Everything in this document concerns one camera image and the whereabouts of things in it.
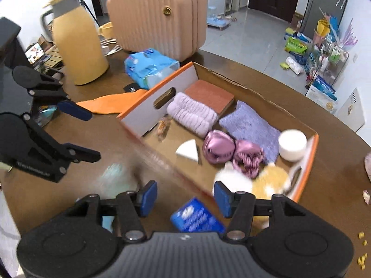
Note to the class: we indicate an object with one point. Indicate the purple knitted cloth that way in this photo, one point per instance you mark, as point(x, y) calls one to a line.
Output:
point(245, 124)

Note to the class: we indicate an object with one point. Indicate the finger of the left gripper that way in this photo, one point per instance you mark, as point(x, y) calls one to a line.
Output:
point(74, 110)
point(79, 153)

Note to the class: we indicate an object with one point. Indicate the pink textured vase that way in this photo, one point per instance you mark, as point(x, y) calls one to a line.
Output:
point(367, 164)

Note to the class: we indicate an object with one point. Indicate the grey refrigerator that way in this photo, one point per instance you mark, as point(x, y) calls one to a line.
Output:
point(315, 10)

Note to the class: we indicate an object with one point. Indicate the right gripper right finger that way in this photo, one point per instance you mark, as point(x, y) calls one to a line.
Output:
point(239, 207)

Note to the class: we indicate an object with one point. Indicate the layered brown sponge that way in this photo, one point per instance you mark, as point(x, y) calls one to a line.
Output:
point(210, 95)

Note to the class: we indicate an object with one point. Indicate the white panel on floor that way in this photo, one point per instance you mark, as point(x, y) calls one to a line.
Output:
point(352, 113)

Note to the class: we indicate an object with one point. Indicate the pink satin scrunchie bow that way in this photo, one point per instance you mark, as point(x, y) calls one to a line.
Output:
point(246, 157)

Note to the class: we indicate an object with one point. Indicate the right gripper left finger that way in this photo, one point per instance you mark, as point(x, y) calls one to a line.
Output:
point(133, 205)

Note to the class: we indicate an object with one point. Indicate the pink ribbed suitcase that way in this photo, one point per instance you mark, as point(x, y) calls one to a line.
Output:
point(175, 28)

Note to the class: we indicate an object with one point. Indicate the white wedge sponge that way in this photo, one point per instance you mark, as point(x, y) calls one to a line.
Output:
point(189, 150)

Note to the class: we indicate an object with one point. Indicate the small snack packet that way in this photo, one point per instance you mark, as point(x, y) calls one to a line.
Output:
point(163, 127)

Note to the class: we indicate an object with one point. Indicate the yellow thermos jug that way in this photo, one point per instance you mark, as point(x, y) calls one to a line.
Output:
point(73, 31)

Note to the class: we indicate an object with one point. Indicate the blue wet wipes pack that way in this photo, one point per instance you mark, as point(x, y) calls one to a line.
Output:
point(149, 67)

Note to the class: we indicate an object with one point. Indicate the green yellow bag on floor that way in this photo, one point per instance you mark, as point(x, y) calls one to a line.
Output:
point(294, 45)

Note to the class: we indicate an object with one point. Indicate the yellow white plush toy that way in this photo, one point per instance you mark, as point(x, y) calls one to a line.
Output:
point(271, 180)

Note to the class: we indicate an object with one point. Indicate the white round sponge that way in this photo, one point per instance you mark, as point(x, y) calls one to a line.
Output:
point(292, 145)

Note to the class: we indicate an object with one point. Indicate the wire storage rack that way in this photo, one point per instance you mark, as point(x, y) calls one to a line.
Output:
point(326, 61)

